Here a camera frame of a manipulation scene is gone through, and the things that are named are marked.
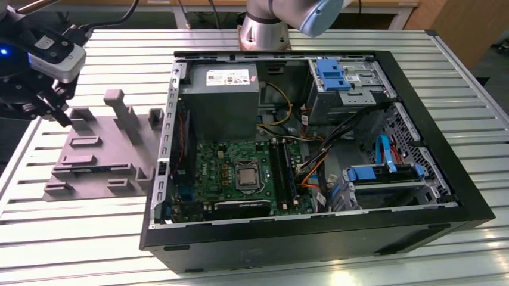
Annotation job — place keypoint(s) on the blue plastic drive latch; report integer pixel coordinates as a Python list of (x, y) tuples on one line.
[(331, 74)]

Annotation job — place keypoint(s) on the black RAM slot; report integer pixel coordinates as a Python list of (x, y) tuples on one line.
[(278, 172)]

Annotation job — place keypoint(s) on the black graphics card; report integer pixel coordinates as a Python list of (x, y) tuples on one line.
[(238, 210)]

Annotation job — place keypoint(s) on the black open PC case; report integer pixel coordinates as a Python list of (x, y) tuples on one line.
[(318, 247)]

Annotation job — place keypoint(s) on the grey power supply unit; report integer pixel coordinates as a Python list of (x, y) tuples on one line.
[(222, 107)]

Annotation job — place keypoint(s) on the metal drive cage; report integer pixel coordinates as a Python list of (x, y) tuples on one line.
[(358, 98)]

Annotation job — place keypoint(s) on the blue video port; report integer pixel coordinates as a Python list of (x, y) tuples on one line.
[(167, 213)]

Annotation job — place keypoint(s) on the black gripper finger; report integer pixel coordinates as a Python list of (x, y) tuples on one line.
[(33, 108), (63, 92)]

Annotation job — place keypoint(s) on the wooden cabinet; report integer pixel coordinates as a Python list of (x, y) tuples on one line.
[(457, 24)]

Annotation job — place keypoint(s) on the silver CPU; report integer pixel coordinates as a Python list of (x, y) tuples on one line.
[(247, 177)]

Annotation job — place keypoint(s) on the dark RAM stick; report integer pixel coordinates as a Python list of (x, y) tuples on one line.
[(95, 169)]

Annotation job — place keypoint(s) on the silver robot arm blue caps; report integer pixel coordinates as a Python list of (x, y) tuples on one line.
[(264, 32)]

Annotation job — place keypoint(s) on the wooden desk white legs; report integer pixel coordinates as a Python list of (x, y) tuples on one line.
[(401, 18)]

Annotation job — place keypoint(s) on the grey purple parts rack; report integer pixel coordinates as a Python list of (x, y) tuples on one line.
[(99, 140)]

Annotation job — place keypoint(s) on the hard disk in blue carrier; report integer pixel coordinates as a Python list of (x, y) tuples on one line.
[(363, 174)]

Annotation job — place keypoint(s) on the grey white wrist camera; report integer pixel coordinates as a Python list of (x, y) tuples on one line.
[(59, 59)]

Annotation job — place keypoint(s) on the green motherboard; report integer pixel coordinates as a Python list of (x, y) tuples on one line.
[(209, 155)]

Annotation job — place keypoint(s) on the blue board connector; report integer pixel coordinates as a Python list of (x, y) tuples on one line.
[(185, 193)]

